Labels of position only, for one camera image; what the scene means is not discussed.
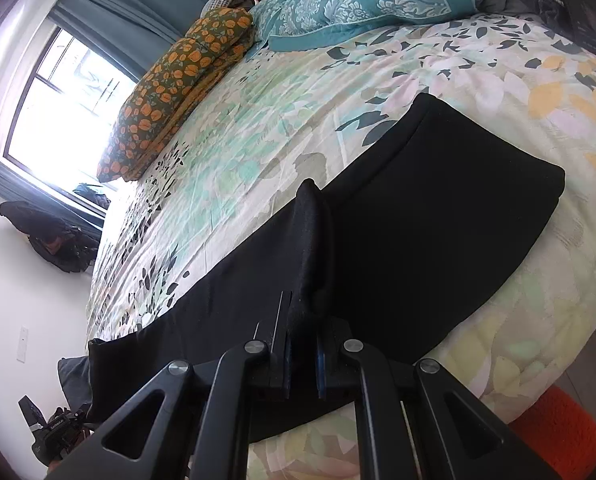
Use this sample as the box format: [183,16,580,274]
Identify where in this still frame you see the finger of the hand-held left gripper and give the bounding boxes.
[18,395,46,433]

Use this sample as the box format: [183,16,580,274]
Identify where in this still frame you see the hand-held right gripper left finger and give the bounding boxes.
[60,290,295,480]

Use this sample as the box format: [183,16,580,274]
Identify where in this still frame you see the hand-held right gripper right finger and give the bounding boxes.
[315,317,561,480]

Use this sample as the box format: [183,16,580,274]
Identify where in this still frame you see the black pants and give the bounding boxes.
[85,92,566,443]

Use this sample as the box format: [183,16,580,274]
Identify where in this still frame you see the dark hanging clothes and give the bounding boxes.
[0,200,101,274]

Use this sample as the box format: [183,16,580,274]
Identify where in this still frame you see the blue curtain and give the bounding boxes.
[0,160,109,231]
[53,0,244,73]

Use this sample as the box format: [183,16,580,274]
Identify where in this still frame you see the person's orange fleece clothing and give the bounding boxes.
[505,385,596,480]

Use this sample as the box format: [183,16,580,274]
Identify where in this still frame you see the bed with leaf print sheet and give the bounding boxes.
[85,10,596,480]

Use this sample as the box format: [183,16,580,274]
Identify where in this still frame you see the bright window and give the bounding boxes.
[3,27,139,196]

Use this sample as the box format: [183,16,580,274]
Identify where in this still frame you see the orange floral folded quilt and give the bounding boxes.
[97,7,255,183]

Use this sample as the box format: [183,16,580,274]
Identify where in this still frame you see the teal damask pillow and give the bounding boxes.
[268,0,479,53]
[250,0,299,41]

